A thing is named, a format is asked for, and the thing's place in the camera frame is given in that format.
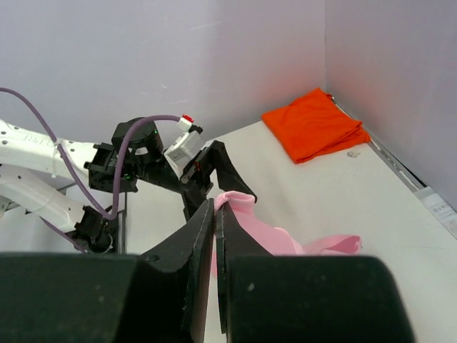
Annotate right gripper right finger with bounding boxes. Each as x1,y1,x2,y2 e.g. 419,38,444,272
216,204,271,342

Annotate pink t shirt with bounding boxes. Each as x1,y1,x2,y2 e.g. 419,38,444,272
214,191,362,256

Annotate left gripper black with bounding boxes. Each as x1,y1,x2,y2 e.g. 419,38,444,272
180,141,258,222

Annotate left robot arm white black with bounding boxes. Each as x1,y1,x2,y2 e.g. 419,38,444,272
1,116,251,253

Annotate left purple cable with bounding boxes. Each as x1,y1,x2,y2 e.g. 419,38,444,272
0,87,186,253

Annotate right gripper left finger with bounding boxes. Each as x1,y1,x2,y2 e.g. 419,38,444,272
141,199,214,342

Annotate aluminium frame rail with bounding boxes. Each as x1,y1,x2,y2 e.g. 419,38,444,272
331,94,457,237

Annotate folded orange t shirt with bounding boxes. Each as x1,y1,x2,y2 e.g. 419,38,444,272
261,88,371,164

